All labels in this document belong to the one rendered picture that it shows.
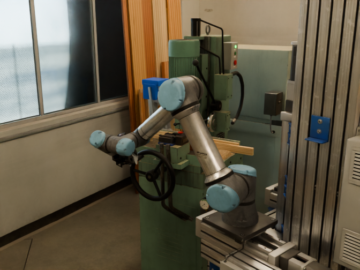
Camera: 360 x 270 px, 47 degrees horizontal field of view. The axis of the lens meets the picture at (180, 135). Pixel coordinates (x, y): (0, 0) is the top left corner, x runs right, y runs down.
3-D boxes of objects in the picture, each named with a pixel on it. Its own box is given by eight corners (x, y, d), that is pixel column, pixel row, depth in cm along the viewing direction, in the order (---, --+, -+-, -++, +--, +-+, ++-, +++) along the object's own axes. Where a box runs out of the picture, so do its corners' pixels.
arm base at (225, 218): (265, 219, 172) (267, 197, 169) (241, 231, 162) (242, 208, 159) (238, 207, 183) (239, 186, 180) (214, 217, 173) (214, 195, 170)
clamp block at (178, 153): (155, 159, 228) (155, 143, 226) (167, 152, 240) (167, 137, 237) (178, 164, 221) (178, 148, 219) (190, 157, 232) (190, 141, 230)
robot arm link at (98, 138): (99, 147, 176) (84, 144, 181) (113, 155, 186) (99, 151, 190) (106, 130, 178) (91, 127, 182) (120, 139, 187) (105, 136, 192)
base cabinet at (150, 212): (140, 277, 269) (136, 175, 250) (184, 238, 317) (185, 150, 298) (201, 300, 247) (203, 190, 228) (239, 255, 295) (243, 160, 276)
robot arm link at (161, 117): (202, 66, 170) (133, 130, 197) (189, 69, 161) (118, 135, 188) (218, 89, 169) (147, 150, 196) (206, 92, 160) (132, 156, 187)
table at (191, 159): (122, 158, 240) (121, 148, 239) (151, 144, 266) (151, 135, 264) (217, 177, 211) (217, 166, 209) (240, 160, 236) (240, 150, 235)
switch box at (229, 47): (221, 69, 253) (222, 42, 249) (228, 67, 262) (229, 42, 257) (231, 69, 250) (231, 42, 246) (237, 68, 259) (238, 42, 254)
